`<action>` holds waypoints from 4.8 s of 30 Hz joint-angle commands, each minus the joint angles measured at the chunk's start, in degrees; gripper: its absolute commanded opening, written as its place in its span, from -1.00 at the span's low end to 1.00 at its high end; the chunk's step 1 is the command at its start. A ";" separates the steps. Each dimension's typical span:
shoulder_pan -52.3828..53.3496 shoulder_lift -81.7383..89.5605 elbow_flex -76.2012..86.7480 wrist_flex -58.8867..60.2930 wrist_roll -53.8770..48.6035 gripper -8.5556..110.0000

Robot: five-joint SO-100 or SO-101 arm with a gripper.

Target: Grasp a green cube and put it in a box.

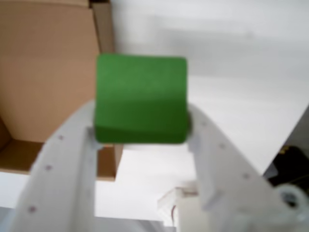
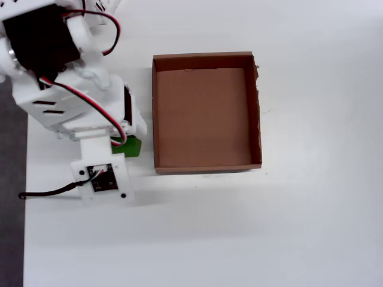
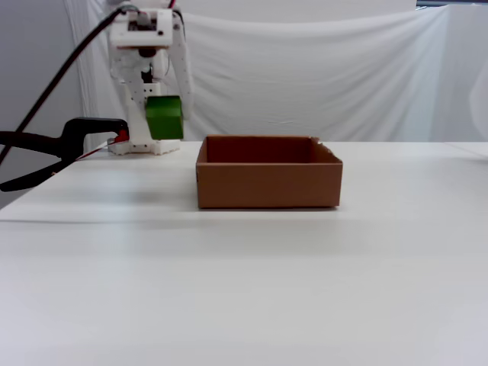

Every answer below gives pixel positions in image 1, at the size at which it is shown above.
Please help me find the black table clamp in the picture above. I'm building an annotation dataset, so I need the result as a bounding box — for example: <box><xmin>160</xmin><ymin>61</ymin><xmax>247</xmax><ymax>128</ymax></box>
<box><xmin>265</xmin><ymin>144</ymin><xmax>309</xmax><ymax>187</ymax></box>

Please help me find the green cube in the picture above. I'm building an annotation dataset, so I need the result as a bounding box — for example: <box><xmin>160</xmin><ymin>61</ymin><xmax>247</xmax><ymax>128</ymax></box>
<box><xmin>93</xmin><ymin>54</ymin><xmax>188</xmax><ymax>145</ymax></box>

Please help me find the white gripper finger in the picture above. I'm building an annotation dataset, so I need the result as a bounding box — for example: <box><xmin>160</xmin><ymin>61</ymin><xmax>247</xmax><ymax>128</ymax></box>
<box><xmin>185</xmin><ymin>104</ymin><xmax>308</xmax><ymax>232</ymax></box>
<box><xmin>14</xmin><ymin>100</ymin><xmax>102</xmax><ymax>232</ymax></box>

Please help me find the brown cardboard box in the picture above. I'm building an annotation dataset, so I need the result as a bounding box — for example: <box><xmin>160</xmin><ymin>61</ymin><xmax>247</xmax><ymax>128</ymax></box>
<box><xmin>0</xmin><ymin>0</ymin><xmax>124</xmax><ymax>183</ymax></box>

